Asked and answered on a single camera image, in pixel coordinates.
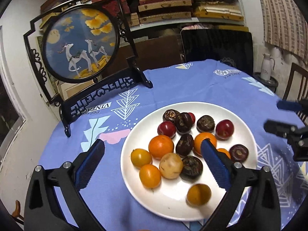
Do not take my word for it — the striped beige curtain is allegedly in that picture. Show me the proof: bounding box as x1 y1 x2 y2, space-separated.
255 0 308 60

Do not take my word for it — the white thermos jug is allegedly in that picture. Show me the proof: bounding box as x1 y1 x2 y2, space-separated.
261 53 275 80

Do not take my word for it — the white oval plate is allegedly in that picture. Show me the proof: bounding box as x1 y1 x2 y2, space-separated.
120 102 258 222

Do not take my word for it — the wooden cane handle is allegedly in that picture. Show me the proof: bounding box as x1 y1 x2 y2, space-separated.
11 200 24 224

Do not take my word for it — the yellow orange tangerine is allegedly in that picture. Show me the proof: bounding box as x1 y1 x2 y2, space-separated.
130 148 153 168

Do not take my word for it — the black framed deer screen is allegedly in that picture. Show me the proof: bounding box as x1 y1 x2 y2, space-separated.
23 0 154 137

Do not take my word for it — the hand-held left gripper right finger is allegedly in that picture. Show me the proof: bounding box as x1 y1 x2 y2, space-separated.
200 138 282 231

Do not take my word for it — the stack of flat woven boxes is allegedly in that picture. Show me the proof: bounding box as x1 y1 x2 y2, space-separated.
77 0 248 29

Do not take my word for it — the wooden chair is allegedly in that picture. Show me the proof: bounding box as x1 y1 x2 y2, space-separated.
281 63 308 123

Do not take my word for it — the pale beige round fruit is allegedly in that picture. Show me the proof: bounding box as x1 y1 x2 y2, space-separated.
159 152 184 180

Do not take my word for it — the window with white frame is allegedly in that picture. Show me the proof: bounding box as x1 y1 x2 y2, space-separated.
0 77 27 154

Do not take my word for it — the white shelf unit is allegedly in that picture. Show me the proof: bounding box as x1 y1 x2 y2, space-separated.
74 0 248 33

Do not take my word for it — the dark round stool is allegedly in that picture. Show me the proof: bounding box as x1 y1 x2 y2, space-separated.
253 72 279 93

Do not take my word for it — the small orange tangerine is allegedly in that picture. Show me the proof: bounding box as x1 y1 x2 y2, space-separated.
217 148 231 160

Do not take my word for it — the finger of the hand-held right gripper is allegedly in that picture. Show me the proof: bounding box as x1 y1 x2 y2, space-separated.
277 99 308 116
263 120 308 145

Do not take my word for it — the dark brown water chestnut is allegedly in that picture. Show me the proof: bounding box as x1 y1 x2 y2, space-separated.
163 109 180 123
174 112 193 135
229 144 249 163
179 155 204 182
175 133 194 157
197 115 215 133

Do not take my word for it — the blue patterned tablecloth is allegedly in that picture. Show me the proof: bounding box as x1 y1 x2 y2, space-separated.
38 59 308 231

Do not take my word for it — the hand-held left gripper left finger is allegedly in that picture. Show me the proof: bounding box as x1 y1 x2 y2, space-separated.
24 138 106 231

